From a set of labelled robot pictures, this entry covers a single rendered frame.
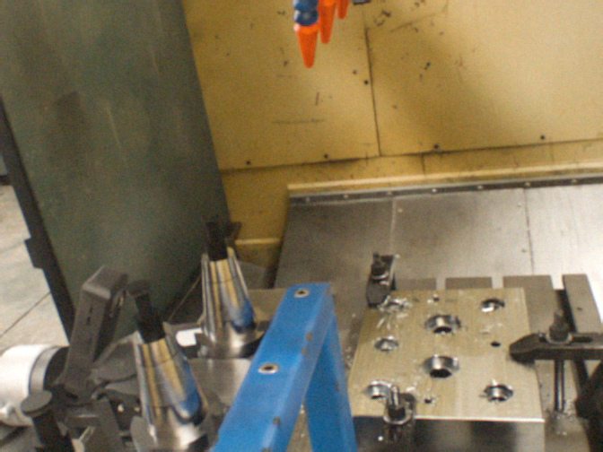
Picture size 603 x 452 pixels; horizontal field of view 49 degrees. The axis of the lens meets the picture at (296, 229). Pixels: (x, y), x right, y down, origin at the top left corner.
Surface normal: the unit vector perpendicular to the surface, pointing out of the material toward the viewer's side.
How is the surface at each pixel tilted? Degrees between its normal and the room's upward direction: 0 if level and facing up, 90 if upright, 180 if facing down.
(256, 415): 0
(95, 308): 88
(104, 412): 90
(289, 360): 0
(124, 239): 90
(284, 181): 90
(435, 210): 24
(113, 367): 3
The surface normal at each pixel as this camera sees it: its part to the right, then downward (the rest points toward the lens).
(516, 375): -0.16, -0.90
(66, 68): 0.96, -0.05
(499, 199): -0.25, -0.65
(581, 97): -0.23, 0.42
